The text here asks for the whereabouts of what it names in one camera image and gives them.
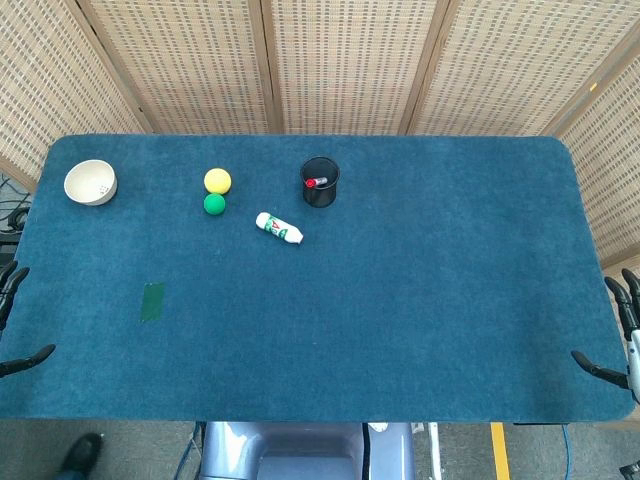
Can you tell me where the yellow ball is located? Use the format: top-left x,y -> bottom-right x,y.
203,168 -> 233,195

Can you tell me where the beige bowl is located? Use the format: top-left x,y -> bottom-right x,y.
63,159 -> 119,207

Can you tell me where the black shoe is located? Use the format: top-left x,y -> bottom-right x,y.
58,432 -> 104,480

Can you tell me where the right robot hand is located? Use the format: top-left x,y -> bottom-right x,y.
570,268 -> 640,404

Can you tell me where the black cables bundle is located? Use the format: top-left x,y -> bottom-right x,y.
0,172 -> 32,236

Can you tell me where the white bottle with green label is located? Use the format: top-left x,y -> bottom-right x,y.
255,211 -> 305,246

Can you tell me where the black cup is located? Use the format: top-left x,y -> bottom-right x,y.
299,156 -> 341,208

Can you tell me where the blue cable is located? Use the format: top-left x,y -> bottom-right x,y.
174,422 -> 206,480
561,423 -> 577,480

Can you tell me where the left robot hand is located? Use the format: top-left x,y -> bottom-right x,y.
0,260 -> 57,379

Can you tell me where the blue felt table cover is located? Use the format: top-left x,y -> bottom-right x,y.
0,133 -> 637,424

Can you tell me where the woven bamboo folding screen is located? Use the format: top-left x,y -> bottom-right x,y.
0,0 -> 640,269

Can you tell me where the green tape patch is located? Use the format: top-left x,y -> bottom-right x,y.
138,282 -> 166,323

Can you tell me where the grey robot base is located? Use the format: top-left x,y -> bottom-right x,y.
198,421 -> 417,480

